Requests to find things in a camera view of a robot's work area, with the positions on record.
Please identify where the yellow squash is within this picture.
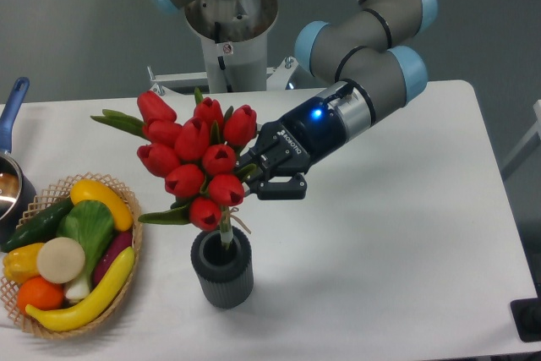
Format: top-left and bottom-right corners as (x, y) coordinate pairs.
(70, 179), (133, 232)

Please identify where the blue handled saucepan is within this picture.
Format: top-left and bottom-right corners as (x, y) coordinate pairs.
(1, 77), (36, 243)

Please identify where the green bok choy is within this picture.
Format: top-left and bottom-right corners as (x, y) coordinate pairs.
(57, 200), (114, 304)

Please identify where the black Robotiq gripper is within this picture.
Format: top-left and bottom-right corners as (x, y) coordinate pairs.
(239, 96), (352, 200)

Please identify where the beige round slice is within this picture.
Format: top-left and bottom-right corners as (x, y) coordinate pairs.
(36, 237), (85, 284)

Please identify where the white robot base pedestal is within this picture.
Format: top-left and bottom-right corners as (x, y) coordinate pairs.
(148, 0), (299, 96)

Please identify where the green cucumber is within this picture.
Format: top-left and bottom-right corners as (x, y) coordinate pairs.
(1, 199), (74, 253)

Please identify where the purple sweet potato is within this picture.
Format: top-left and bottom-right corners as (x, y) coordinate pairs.
(92, 231), (132, 287)

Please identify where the dark grey ribbed vase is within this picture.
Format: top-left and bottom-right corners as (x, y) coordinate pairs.
(190, 227), (254, 309)

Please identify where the white frame at right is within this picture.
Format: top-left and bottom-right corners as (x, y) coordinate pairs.
(500, 100), (540, 182)

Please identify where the woven wicker basket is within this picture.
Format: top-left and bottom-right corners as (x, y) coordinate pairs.
(1, 172), (143, 340)

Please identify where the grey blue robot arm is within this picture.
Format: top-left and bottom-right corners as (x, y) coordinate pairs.
(152, 0), (438, 200)

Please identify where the yellow bell pepper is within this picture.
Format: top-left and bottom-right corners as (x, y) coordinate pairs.
(3, 243), (45, 284)

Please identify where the red tulip bouquet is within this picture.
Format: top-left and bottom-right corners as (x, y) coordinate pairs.
(93, 90), (258, 249)

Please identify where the black device at edge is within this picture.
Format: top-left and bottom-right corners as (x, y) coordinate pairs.
(511, 298), (540, 342)

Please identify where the orange fruit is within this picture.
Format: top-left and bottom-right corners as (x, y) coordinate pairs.
(17, 276), (64, 315)

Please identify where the long yellow banana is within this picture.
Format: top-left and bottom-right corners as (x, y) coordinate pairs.
(25, 247), (135, 332)

